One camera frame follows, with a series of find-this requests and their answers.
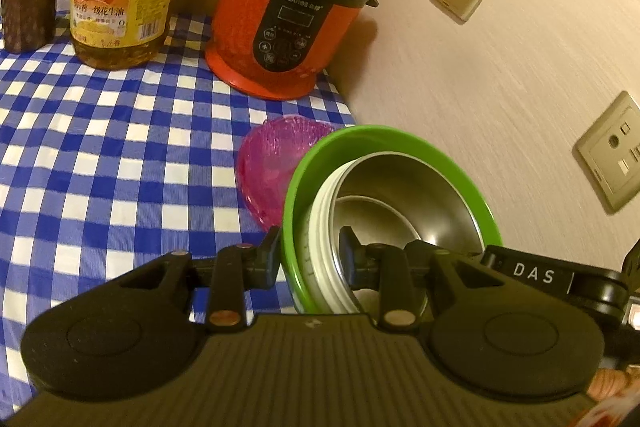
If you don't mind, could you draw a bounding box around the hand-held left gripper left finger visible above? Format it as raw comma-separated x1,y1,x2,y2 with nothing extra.
117,227,282,333

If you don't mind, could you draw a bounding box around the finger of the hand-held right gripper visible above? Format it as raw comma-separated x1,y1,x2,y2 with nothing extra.
481,246,628,318

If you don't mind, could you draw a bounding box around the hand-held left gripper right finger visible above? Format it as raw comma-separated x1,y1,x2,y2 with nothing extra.
340,227,511,333

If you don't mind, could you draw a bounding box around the white bowl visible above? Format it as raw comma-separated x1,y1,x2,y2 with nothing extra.
300,152,481,313

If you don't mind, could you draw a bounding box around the purple glass plate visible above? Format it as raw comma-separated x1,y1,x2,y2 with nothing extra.
236,127,301,228
239,132,301,229

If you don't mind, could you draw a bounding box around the small steel bowl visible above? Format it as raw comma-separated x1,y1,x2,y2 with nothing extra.
332,154,486,280

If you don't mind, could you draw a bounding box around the pink heart-shaped plastic dish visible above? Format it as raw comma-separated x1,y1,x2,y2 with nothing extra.
235,117,336,228

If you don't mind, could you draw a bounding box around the green plastic bowl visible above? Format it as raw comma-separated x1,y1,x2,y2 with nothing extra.
281,124,502,315

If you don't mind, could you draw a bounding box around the person's right hand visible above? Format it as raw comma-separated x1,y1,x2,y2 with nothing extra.
587,367,640,427

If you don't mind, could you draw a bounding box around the blue checkered tablecloth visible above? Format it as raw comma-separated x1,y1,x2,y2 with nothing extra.
0,9,358,413

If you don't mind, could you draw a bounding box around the red electric pressure cooker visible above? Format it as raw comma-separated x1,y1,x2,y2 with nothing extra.
205,0,380,100

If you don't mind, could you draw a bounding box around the beige wall socket round jack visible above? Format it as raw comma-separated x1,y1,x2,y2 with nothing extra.
572,91,640,214

